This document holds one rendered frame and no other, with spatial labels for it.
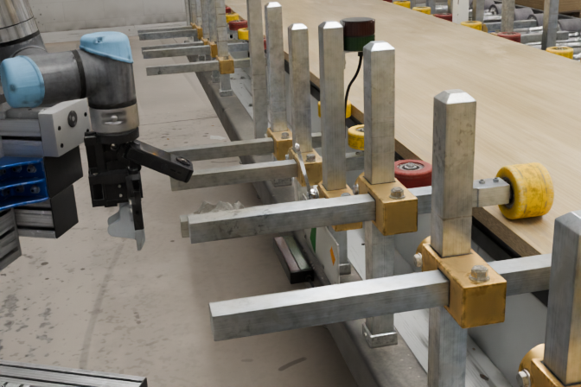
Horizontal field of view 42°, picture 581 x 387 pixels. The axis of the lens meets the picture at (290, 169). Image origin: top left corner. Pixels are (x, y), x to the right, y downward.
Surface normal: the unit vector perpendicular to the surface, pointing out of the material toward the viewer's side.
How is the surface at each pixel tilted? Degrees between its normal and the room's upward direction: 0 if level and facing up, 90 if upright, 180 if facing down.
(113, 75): 90
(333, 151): 90
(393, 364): 0
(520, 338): 90
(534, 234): 0
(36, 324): 0
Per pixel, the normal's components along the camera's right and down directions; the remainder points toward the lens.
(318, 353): -0.04, -0.94
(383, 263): 0.22, 0.31
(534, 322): -0.97, 0.11
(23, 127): -0.25, 0.33
